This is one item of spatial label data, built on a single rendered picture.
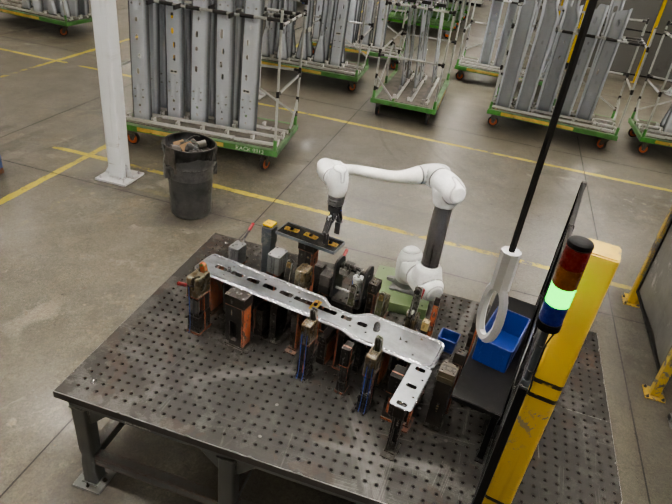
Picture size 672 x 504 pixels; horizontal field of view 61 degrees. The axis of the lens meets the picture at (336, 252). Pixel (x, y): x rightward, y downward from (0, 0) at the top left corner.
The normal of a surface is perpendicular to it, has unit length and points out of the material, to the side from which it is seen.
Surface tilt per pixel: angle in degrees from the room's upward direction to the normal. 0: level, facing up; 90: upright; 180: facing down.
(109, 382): 0
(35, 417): 0
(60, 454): 0
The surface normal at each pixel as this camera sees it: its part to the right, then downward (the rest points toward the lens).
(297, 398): 0.11, -0.84
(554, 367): -0.44, 0.41
